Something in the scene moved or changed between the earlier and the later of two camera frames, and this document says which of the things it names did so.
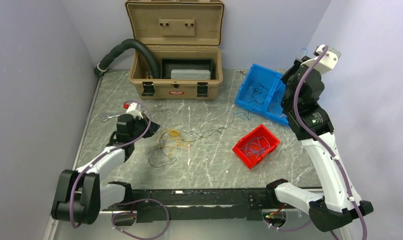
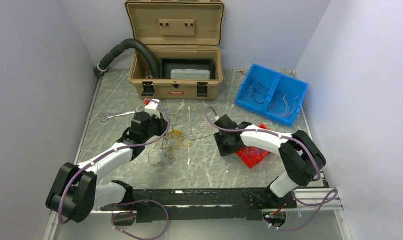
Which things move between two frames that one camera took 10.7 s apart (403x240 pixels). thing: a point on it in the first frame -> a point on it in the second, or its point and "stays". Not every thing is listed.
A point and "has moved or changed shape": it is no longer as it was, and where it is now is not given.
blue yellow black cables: x=171 y=138 has moved or changed shape
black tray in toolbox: x=167 y=64 stays
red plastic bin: x=256 y=146 stays
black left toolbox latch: x=149 y=89 stays
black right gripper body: x=289 y=75 -> x=224 y=145
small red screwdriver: x=240 y=71 stays
